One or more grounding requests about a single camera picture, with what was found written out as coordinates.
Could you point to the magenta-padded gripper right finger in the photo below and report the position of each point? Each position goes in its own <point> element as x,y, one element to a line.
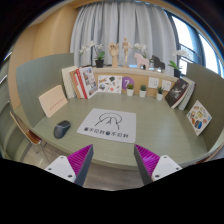
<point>148,161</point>

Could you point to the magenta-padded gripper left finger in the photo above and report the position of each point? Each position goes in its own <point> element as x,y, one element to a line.
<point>78,160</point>

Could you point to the dark grey computer mouse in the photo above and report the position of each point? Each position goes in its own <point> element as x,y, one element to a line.
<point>62,129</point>

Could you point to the white printed mouse pad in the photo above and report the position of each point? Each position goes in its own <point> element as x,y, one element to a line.
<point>108,128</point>

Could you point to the wooden chair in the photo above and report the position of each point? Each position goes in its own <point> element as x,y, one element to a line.
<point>28,135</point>

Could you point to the peach-coloured book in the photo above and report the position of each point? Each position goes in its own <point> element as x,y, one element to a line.
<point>53,100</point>

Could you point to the small plant in white pot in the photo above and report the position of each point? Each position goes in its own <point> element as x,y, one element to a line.
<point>130,91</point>
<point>143,92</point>
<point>160,96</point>

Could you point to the colourful illustrated card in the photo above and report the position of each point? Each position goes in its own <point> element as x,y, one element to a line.
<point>199,117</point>

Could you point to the black-cover book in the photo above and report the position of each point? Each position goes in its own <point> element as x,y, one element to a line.
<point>176,92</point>

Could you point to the red-spined white book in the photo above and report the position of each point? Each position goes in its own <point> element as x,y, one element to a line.
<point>80,85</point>

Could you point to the tan brown book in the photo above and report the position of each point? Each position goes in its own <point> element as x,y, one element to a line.
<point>74,85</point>

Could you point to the white book under black book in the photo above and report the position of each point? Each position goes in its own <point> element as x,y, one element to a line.
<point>188,96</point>

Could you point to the thick white book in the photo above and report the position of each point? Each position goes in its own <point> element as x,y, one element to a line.
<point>67,81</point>

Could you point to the photo-cover magazine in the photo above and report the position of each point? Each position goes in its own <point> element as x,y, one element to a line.
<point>89,81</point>

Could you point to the white sticker sheet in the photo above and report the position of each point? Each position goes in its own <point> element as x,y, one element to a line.
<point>110,84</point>

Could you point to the round purple number sticker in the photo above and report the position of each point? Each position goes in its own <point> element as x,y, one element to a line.
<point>127,81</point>

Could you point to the light wooden ledge shelf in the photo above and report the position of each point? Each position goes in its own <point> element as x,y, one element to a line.
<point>126,71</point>

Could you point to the white orchid in dark pot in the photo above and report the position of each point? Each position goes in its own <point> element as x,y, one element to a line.
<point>176,71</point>

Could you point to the black wooden horse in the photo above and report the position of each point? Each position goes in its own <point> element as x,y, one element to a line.
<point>158,63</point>

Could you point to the white orchid in black pot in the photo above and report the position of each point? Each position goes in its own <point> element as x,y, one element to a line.
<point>99,62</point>

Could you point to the pink wooden horse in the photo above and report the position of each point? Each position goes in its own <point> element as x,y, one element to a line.
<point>141,61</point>

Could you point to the wooden hand model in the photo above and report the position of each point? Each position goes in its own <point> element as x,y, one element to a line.
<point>114,53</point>

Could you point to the wooden artist mannequin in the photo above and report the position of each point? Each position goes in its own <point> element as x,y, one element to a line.
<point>126,50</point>

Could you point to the white orchid behind horse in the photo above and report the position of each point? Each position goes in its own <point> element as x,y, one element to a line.
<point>140,47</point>

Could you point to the dark-framed window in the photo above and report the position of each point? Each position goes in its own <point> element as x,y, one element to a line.
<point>190,36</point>

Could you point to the grey pleated curtain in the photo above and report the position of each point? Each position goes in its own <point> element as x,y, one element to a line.
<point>110,23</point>

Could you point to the white wall switch plate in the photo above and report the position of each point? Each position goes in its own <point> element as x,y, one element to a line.
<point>166,85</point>

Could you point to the white wall socket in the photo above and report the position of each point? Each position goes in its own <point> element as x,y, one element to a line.
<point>153,83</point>

